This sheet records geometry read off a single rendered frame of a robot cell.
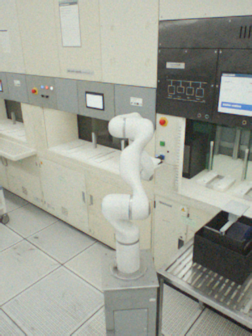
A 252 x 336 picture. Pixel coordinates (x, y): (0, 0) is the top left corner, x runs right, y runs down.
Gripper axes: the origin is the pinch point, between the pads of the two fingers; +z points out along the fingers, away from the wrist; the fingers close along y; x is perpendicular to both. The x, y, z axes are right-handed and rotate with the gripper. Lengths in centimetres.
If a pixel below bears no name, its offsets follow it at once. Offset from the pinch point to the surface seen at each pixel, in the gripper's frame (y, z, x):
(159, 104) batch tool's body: -3.1, 2.5, 36.5
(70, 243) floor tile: -95, -12, -110
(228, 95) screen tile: 42, 2, 46
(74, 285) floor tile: -49, -46, -110
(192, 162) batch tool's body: 9.6, 29.5, -10.0
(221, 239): 63, -38, -15
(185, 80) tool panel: 15, 2, 53
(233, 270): 73, -42, -27
